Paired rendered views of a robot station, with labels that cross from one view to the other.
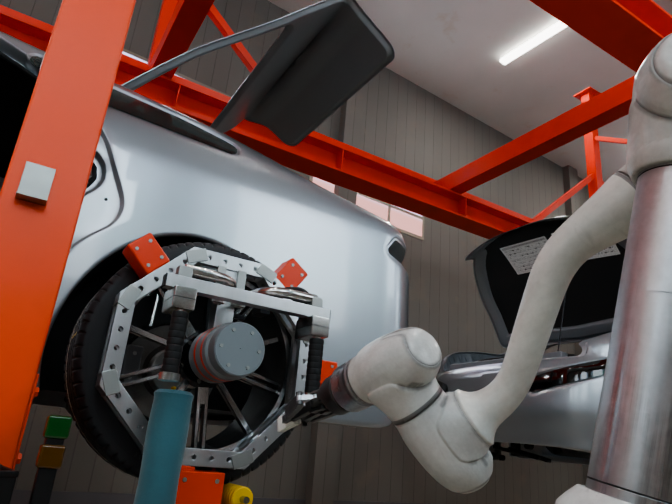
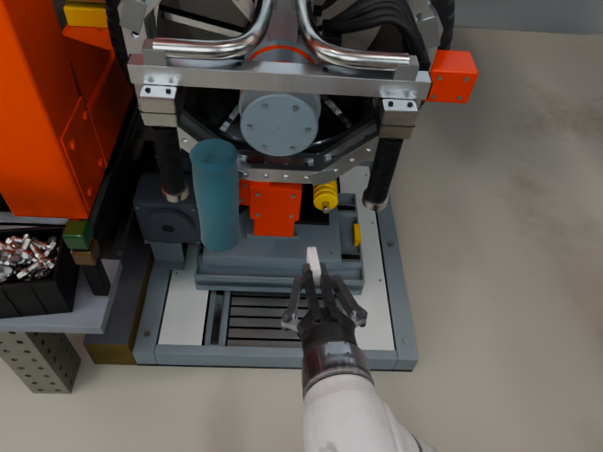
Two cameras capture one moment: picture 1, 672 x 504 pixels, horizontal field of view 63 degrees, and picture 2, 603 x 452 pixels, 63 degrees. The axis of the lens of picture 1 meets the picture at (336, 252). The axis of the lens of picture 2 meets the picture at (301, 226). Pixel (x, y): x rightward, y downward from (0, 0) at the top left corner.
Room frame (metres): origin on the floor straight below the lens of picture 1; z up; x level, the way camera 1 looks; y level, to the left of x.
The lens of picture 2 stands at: (0.75, -0.11, 1.36)
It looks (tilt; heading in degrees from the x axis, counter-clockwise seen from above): 50 degrees down; 25
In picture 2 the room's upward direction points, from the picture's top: 6 degrees clockwise
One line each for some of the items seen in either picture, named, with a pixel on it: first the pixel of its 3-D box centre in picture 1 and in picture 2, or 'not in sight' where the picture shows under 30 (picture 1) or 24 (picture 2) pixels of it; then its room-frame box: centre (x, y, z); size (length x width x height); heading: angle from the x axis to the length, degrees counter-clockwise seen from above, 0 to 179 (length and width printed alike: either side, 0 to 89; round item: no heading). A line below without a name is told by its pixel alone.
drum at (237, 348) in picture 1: (224, 353); (280, 91); (1.39, 0.26, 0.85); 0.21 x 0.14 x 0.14; 30
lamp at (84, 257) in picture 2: (50, 456); (85, 251); (1.06, 0.48, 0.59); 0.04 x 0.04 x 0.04; 30
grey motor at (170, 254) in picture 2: not in sight; (182, 189); (1.53, 0.66, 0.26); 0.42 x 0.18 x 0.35; 30
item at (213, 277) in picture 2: not in sight; (281, 238); (1.62, 0.36, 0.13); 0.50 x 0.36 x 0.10; 120
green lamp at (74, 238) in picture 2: (57, 427); (78, 234); (1.06, 0.48, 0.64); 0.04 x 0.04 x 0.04; 30
